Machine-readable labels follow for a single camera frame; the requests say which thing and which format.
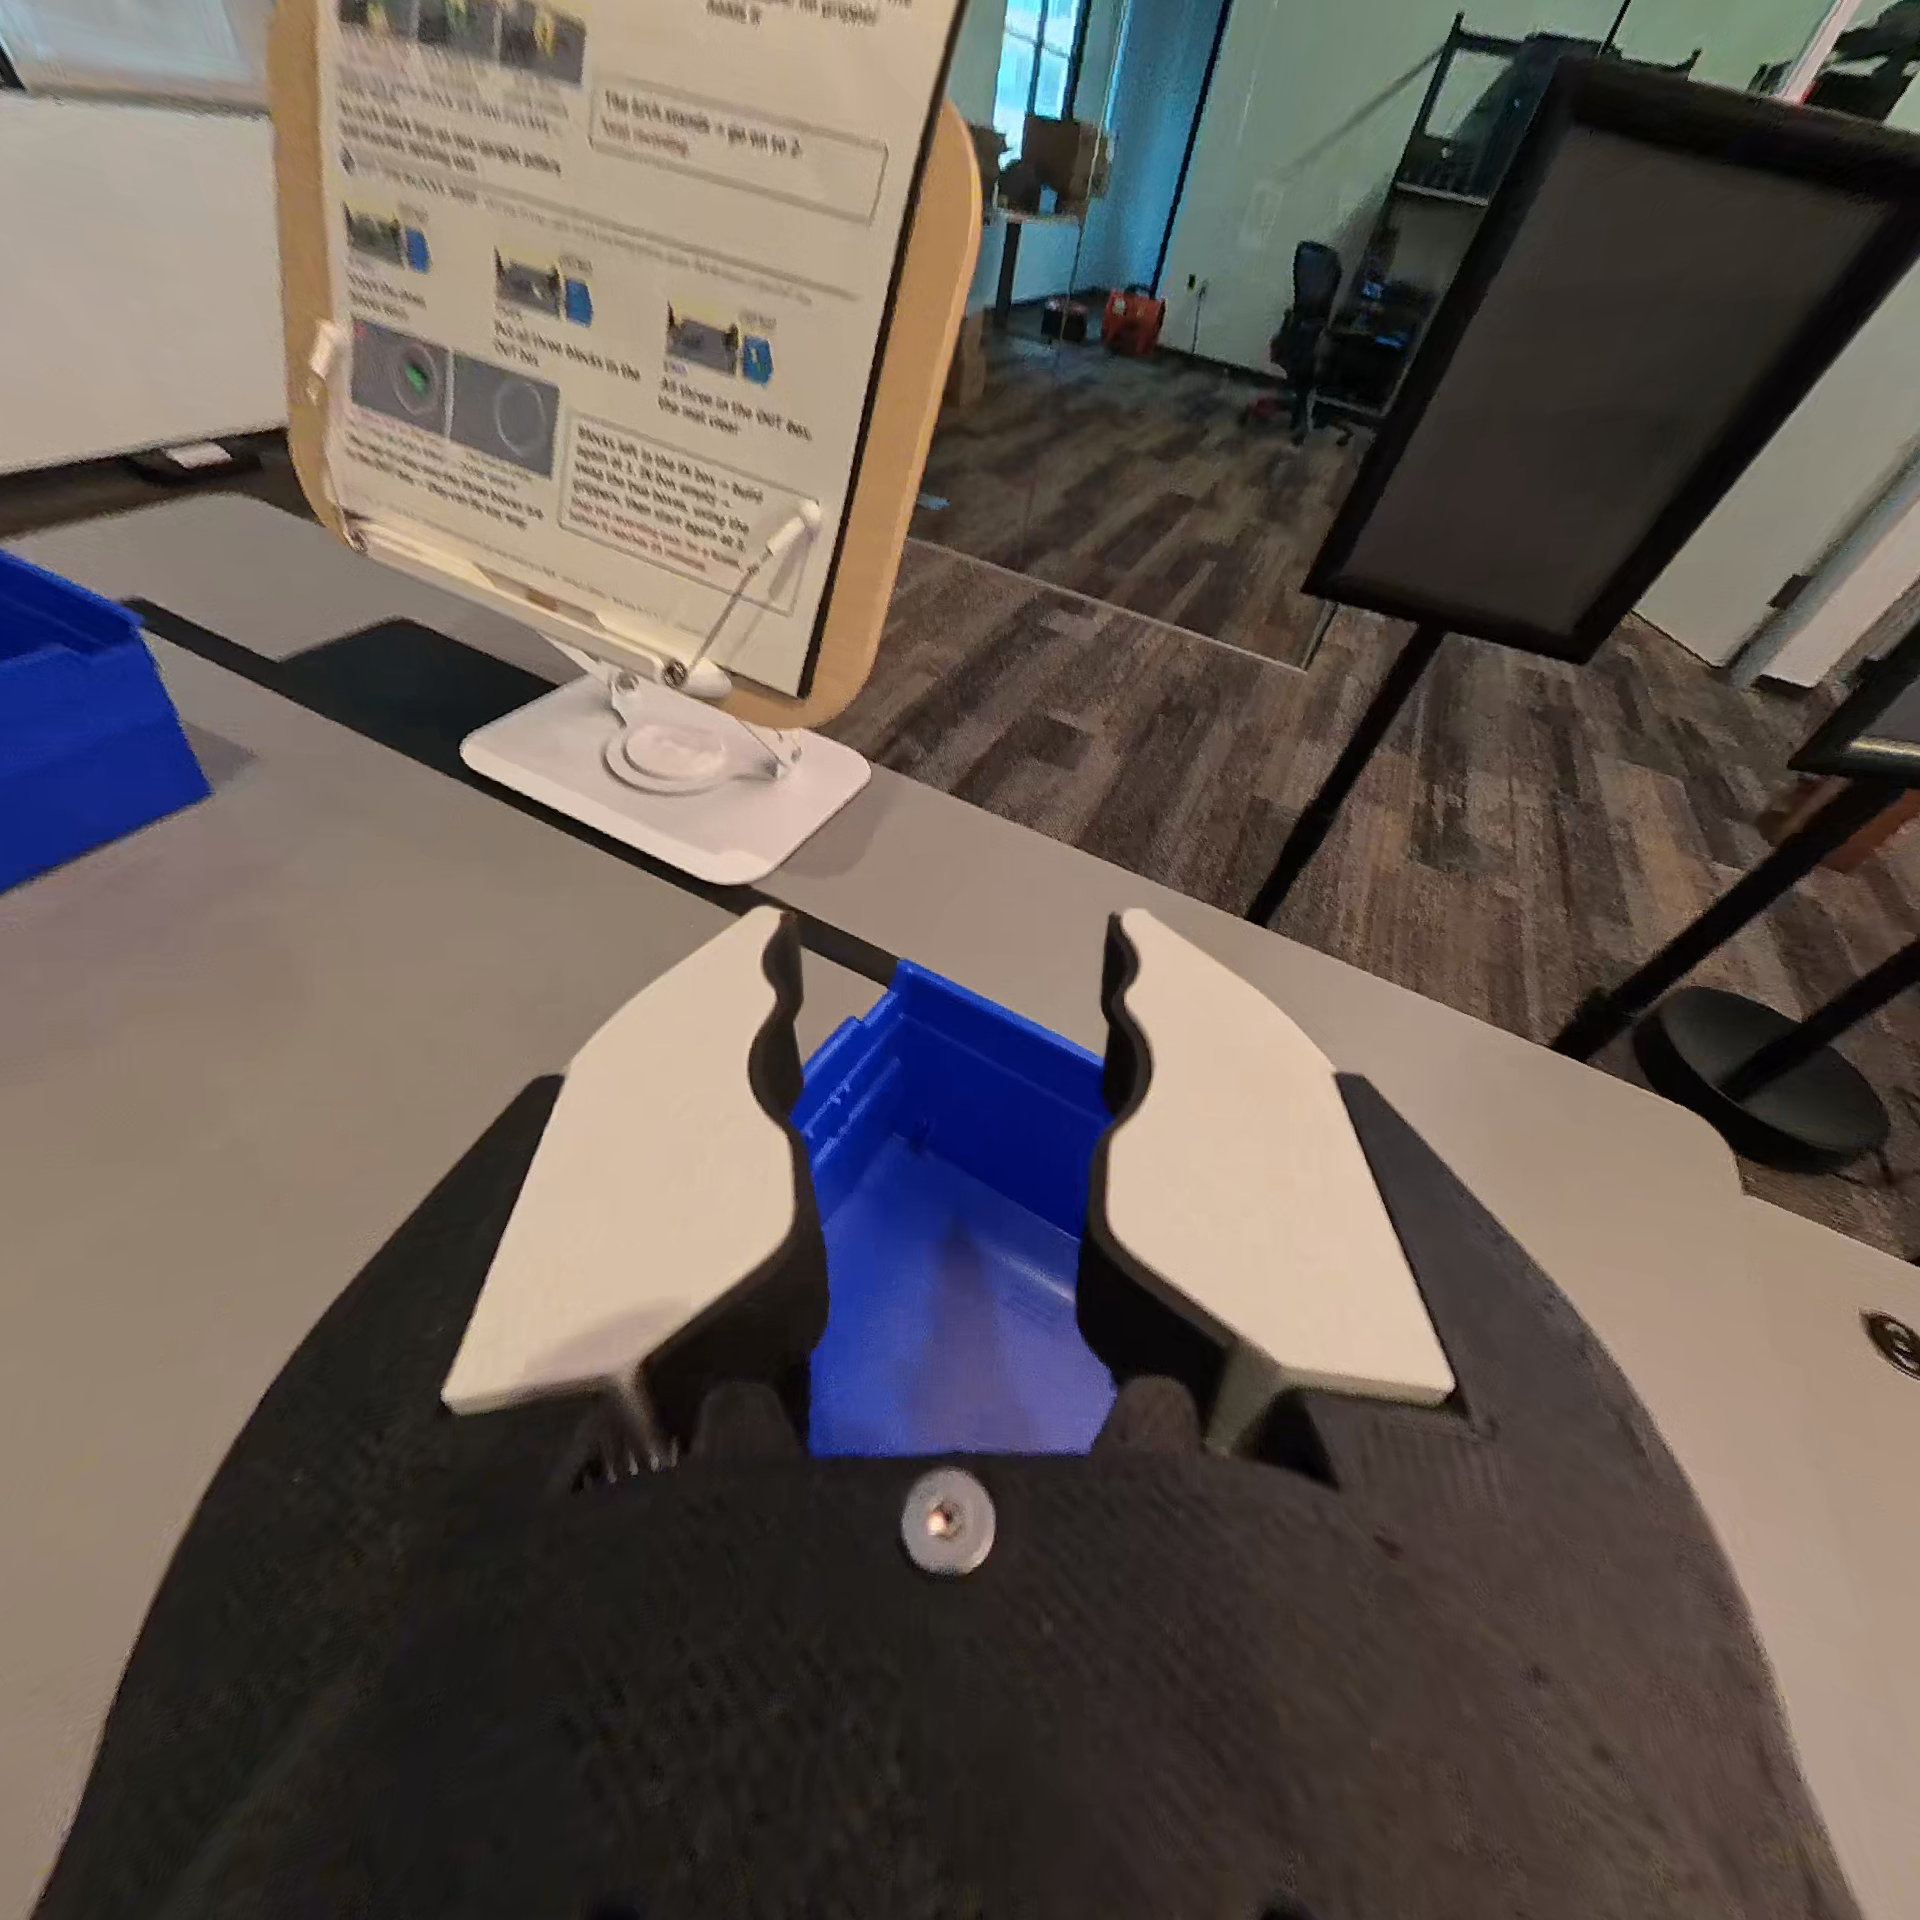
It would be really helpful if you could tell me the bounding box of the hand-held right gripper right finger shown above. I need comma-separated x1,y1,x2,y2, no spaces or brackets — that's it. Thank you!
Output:
1078,912,1460,1412

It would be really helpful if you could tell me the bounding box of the black office chair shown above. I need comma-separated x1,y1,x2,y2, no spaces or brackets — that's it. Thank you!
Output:
1262,241,1387,447

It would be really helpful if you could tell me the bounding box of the black round-base floor stand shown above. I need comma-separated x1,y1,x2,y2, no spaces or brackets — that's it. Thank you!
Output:
1551,617,1920,1171

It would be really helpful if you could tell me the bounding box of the cardboard box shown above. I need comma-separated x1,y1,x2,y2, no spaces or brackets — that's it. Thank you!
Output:
1022,114,1108,205

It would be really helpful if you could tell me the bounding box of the blue plastic bin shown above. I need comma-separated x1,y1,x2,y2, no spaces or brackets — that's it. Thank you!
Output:
0,550,214,895
787,961,1118,1460

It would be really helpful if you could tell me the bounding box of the glass window panel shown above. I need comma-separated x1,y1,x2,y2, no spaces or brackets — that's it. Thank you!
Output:
0,0,270,118

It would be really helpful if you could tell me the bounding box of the black monitor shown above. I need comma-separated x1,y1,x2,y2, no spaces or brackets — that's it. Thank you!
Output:
1311,57,1920,670

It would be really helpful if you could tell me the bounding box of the printed instruction sheet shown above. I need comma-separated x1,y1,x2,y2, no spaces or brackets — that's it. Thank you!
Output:
309,0,965,700

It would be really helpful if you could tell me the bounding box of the black metal pole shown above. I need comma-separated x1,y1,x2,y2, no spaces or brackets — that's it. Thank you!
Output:
1248,617,1442,927

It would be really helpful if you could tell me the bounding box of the wooden document stand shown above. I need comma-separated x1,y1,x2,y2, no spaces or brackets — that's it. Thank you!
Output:
270,0,987,889

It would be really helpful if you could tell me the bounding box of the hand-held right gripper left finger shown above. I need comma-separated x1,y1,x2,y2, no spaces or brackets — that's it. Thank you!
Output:
442,912,828,1416

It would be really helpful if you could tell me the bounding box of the metal shelf rack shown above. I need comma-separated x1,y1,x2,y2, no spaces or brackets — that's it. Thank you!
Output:
1387,18,1637,334

